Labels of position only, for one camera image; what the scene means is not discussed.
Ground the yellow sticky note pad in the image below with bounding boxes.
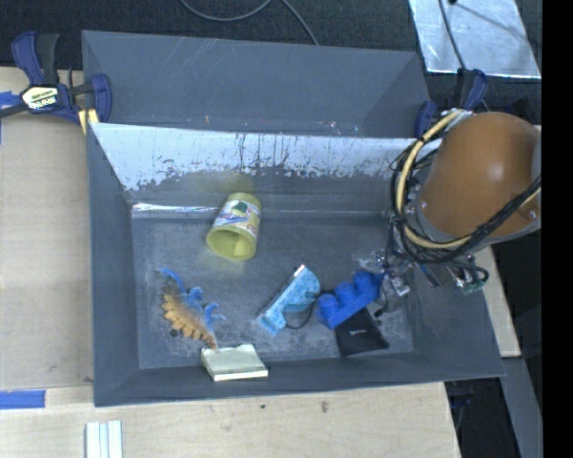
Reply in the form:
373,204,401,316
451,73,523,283
200,343,270,383

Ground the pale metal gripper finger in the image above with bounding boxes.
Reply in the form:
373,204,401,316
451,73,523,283
354,249,398,275
379,272,412,313

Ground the yellow plastic cup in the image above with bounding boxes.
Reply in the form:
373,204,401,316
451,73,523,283
205,191,263,262

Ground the black fabric pouch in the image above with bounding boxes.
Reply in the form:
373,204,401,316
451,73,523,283
334,306,391,359

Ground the blue patterned sponge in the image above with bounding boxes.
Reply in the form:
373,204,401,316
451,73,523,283
256,263,322,337

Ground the thin black cord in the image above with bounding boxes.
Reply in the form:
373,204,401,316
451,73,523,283
283,298,318,331

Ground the blue and orange toy dinosaur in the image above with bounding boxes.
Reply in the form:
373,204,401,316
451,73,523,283
154,268,227,351

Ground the blue toy building brick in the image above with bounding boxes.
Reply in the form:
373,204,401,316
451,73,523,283
316,269,386,331

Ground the grey metal bin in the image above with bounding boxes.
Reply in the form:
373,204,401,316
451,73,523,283
79,30,507,407

